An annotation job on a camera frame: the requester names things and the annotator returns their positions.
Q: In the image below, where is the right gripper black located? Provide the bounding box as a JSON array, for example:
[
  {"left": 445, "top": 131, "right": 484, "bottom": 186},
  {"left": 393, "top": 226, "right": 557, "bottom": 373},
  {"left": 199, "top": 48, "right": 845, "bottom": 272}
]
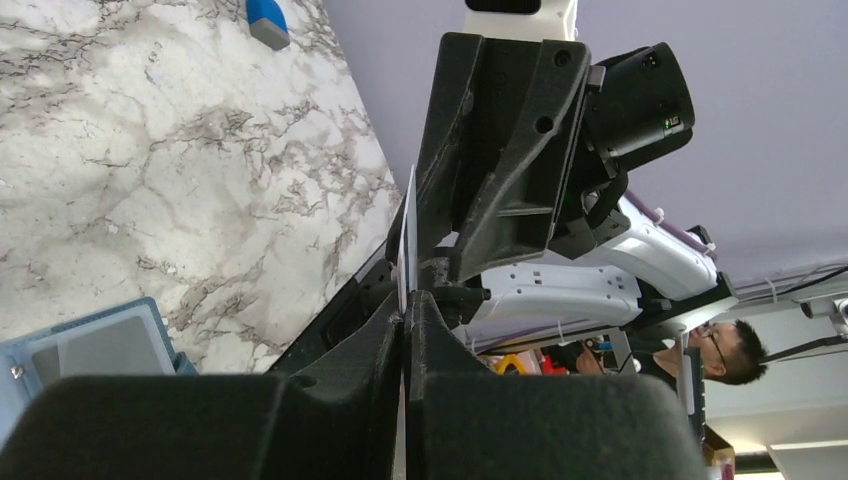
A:
[{"left": 405, "top": 32, "right": 695, "bottom": 281}]

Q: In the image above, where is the person with glasses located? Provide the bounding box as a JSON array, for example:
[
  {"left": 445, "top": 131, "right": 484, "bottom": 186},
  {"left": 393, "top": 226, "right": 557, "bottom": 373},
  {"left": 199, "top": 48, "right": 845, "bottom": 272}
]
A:
[{"left": 574, "top": 319, "right": 770, "bottom": 392}]

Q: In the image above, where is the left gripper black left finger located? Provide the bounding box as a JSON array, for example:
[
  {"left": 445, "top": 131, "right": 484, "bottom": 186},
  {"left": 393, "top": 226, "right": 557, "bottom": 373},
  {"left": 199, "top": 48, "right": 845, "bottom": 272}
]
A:
[{"left": 1, "top": 294, "right": 402, "bottom": 479}]

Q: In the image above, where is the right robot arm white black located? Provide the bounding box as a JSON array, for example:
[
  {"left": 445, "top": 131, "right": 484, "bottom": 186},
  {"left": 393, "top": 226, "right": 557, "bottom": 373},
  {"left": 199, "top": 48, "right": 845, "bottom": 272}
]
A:
[{"left": 386, "top": 33, "right": 736, "bottom": 353}]

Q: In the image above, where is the small blue grey block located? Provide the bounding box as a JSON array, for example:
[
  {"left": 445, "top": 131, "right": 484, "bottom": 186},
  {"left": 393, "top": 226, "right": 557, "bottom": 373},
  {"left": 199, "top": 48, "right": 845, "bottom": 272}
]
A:
[{"left": 245, "top": 0, "right": 290, "bottom": 51}]

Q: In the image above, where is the grey card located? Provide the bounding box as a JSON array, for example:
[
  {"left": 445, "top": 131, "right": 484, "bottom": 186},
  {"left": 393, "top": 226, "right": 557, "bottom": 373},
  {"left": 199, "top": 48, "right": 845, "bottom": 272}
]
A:
[{"left": 31, "top": 316, "right": 174, "bottom": 385}]

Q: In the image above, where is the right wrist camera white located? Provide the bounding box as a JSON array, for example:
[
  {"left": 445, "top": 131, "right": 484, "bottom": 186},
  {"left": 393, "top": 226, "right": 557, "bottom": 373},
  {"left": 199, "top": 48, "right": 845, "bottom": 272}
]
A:
[{"left": 462, "top": 0, "right": 578, "bottom": 42}]

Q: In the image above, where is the blue leather card holder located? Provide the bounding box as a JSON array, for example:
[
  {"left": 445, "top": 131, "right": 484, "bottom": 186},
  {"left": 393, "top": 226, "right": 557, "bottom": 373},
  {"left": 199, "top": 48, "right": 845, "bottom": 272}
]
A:
[{"left": 1, "top": 297, "right": 198, "bottom": 443}]

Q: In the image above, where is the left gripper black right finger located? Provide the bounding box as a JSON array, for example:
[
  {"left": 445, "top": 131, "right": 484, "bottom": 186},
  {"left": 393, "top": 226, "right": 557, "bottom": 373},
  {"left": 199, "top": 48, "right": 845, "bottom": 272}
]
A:
[{"left": 405, "top": 291, "right": 707, "bottom": 479}]

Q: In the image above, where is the white credit card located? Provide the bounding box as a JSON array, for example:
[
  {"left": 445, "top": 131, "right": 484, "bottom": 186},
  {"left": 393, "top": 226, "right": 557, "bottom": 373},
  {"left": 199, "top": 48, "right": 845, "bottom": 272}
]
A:
[{"left": 397, "top": 165, "right": 418, "bottom": 316}]

